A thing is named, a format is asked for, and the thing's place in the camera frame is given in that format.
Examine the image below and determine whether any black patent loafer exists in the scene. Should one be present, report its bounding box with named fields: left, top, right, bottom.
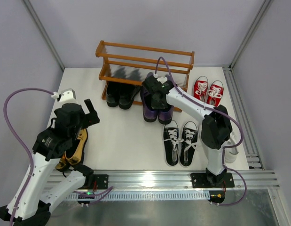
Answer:
left=119, top=83, right=141, bottom=110
left=106, top=81, right=122, bottom=107

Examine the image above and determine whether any gold loafer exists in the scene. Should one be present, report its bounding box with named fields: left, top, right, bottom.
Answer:
left=55, top=153, right=76, bottom=172
left=65, top=129, right=88, bottom=165

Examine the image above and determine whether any red canvas sneaker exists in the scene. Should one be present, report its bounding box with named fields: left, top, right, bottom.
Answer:
left=193, top=76, right=208, bottom=102
left=206, top=80, right=224, bottom=107

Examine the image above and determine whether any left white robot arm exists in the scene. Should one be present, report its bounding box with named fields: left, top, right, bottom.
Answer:
left=0, top=99, right=100, bottom=226

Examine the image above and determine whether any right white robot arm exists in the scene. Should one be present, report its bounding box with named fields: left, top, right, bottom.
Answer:
left=142, top=73, right=233, bottom=186

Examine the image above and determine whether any orange wooden shoe shelf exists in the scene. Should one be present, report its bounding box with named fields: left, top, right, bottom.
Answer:
left=95, top=40, right=195, bottom=100

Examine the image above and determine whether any left black controller box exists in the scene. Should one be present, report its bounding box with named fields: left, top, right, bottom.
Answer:
left=76, top=192, right=95, bottom=205

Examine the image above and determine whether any black controller box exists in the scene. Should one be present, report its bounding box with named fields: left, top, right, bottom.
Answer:
left=208, top=191, right=225, bottom=204
left=76, top=192, right=95, bottom=205

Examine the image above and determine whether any right black controller box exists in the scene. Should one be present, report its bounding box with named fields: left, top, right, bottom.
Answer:
left=208, top=191, right=225, bottom=204

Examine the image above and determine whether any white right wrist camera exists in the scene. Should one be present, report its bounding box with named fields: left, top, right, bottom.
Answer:
left=153, top=73, right=168, bottom=84

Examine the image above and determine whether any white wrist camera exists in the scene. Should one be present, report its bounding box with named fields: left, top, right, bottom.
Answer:
left=153, top=73, right=168, bottom=84
left=58, top=88, right=77, bottom=105

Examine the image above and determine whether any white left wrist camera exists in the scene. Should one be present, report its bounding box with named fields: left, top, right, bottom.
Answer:
left=58, top=88, right=77, bottom=105

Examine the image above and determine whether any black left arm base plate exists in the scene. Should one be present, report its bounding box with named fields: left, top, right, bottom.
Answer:
left=79, top=174, right=109, bottom=190

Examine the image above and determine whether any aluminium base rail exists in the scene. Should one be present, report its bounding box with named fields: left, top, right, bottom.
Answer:
left=94, top=169, right=280, bottom=191

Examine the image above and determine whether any left aluminium corner post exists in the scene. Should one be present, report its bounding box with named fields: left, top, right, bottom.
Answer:
left=21, top=0, right=65, bottom=71

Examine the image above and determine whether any aluminium corner post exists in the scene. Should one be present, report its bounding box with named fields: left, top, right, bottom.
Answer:
left=229, top=0, right=274, bottom=71
left=21, top=0, right=65, bottom=71

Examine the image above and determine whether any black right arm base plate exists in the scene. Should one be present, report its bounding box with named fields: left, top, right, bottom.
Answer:
left=190, top=172, right=235, bottom=188

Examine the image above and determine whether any white slotted cable duct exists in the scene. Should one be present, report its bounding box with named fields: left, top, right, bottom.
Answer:
left=65, top=190, right=211, bottom=201

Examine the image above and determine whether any right side aluminium rail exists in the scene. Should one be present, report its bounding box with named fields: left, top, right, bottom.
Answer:
left=222, top=65, right=264, bottom=170

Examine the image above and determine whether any right aluminium corner post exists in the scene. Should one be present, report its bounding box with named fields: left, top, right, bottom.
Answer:
left=229, top=0, right=274, bottom=71

